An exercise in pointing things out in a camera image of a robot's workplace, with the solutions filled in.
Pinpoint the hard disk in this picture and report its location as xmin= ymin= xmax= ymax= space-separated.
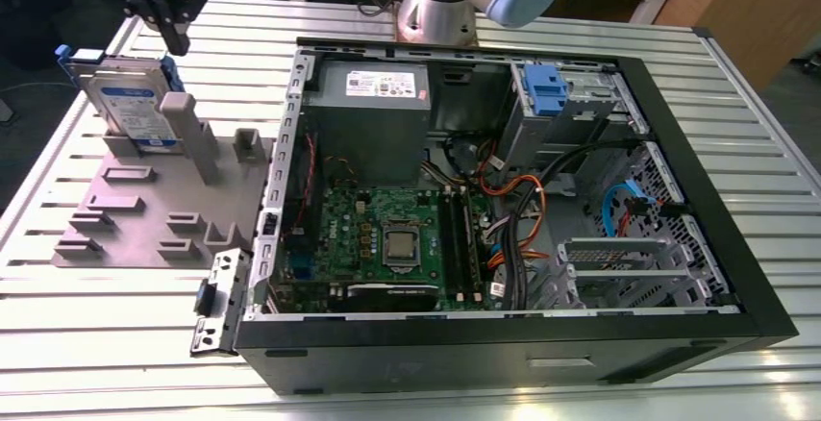
xmin=53 ymin=44 xmax=187 ymax=156

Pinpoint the orange yellow power wire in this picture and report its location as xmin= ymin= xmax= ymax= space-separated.
xmin=478 ymin=174 xmax=554 ymax=273

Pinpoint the blue data wire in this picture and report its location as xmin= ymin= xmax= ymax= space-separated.
xmin=601 ymin=178 xmax=662 ymax=239

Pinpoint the metal disk bay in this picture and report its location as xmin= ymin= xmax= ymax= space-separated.
xmin=555 ymin=235 xmax=733 ymax=311

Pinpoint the grey parts rack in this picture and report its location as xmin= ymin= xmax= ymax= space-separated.
xmin=49 ymin=92 xmax=279 ymax=271

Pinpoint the grey power supply unit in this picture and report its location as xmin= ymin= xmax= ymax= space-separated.
xmin=300 ymin=59 xmax=432 ymax=189

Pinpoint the green motherboard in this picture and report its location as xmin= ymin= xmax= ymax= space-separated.
xmin=272 ymin=185 xmax=509 ymax=314

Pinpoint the blue plastic drive latch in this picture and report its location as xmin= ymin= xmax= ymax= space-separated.
xmin=522 ymin=63 xmax=570 ymax=117

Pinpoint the metal optical drive cage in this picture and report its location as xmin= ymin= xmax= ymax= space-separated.
xmin=499 ymin=60 xmax=646 ymax=172

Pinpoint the silver CPU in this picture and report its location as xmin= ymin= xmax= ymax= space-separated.
xmin=382 ymin=231 xmax=422 ymax=263

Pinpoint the CPU socket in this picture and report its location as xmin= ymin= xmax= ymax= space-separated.
xmin=378 ymin=218 xmax=428 ymax=277

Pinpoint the black RAM slot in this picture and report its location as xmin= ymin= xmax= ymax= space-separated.
xmin=459 ymin=188 xmax=486 ymax=301
xmin=442 ymin=188 xmax=465 ymax=301

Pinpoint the black graphics card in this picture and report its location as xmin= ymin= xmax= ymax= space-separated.
xmin=327 ymin=282 xmax=442 ymax=314

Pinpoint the black open PC case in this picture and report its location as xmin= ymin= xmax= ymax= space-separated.
xmin=234 ymin=36 xmax=801 ymax=396

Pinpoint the wooden cabinet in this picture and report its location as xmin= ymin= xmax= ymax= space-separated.
xmin=657 ymin=0 xmax=821 ymax=90

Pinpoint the black chair wheel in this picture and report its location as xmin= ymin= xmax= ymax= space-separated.
xmin=792 ymin=48 xmax=821 ymax=74

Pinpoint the thin red wire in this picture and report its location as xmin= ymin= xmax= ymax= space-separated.
xmin=298 ymin=130 xmax=320 ymax=237

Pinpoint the metal expansion slot bracket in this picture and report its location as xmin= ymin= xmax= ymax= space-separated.
xmin=190 ymin=247 xmax=252 ymax=358

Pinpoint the thick black cable bundle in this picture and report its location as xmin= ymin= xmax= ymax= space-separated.
xmin=499 ymin=139 xmax=642 ymax=310

